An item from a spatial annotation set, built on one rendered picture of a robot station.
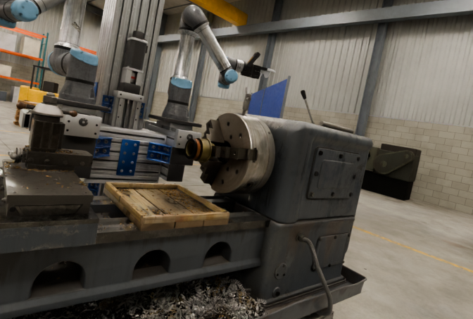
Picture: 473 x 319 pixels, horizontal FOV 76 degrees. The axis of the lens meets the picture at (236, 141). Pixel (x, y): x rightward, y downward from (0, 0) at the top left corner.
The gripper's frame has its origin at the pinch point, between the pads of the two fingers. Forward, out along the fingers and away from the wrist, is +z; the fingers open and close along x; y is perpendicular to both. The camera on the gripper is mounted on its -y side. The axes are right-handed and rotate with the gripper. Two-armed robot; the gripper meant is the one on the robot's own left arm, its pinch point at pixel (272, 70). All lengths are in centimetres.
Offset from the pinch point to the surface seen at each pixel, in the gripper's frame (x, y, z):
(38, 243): 124, 54, -88
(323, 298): 97, 89, 8
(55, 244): 123, 54, -85
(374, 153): -545, 116, 593
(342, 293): 92, 90, 22
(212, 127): 74, 31, -47
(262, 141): 88, 31, -30
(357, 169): 73, 39, 25
